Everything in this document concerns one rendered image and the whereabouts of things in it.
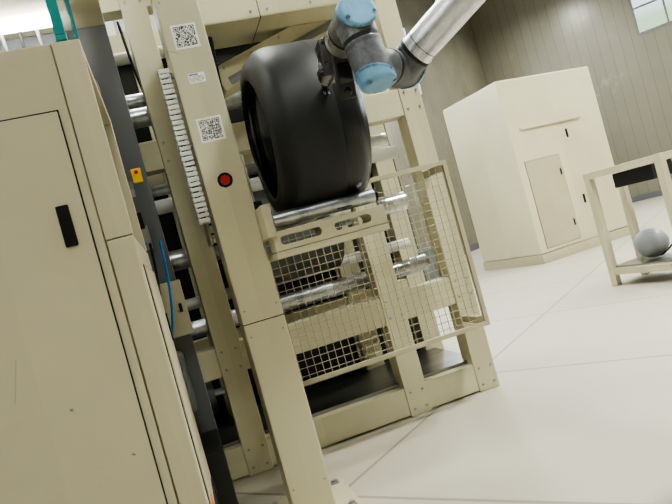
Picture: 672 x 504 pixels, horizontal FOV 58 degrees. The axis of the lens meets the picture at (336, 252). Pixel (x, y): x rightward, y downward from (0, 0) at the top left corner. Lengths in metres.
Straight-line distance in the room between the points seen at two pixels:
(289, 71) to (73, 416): 1.10
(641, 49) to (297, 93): 12.47
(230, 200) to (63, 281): 0.81
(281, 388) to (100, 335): 0.85
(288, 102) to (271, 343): 0.71
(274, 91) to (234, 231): 0.43
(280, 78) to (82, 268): 0.88
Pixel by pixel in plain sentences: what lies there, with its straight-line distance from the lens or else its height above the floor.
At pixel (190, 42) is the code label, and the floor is 1.49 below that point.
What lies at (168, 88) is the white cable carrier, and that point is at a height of 1.37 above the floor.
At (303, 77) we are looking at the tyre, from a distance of 1.82.
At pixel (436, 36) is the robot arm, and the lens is 1.54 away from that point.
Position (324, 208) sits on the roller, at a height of 0.90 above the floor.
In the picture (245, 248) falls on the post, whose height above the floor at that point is 0.84.
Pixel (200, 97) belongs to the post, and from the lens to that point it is 1.94.
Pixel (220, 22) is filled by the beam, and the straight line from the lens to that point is 2.32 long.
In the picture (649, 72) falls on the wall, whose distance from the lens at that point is 13.93.
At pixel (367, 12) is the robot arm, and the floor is 1.27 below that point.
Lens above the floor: 0.78
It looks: 1 degrees down
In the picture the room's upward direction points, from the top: 15 degrees counter-clockwise
